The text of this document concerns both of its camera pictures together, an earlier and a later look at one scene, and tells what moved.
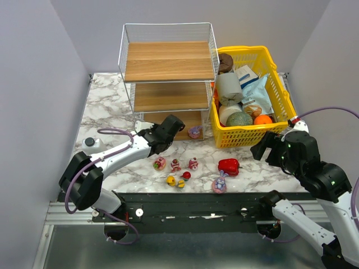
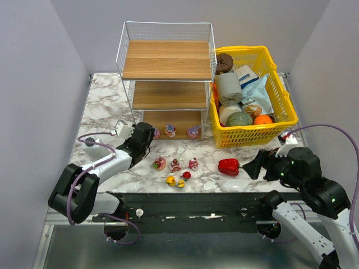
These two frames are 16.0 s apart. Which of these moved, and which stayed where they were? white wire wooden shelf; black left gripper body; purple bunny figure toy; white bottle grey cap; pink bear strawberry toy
Moved: black left gripper body
Stayed: white bottle grey cap; white wire wooden shelf; purple bunny figure toy; pink bear strawberry toy
